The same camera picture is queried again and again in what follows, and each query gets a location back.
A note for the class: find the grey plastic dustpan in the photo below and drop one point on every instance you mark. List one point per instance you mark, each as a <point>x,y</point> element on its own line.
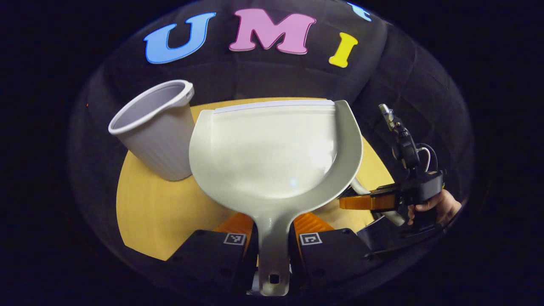
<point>272,157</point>

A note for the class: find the small grey broom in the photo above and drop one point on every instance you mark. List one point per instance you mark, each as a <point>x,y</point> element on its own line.
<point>395,219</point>

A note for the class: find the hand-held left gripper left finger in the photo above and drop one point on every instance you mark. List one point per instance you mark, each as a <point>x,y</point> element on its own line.
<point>208,255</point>

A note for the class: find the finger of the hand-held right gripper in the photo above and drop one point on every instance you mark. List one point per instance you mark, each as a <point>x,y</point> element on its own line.
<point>374,202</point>
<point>391,238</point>

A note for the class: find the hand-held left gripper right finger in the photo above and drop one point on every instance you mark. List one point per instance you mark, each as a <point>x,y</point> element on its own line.
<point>331,259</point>

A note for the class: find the wooden desktop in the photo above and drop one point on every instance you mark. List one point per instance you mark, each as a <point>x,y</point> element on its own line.
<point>161,212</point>

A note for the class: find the grey ribbed garbage bin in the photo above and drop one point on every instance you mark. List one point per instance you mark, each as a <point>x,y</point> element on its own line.
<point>161,144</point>

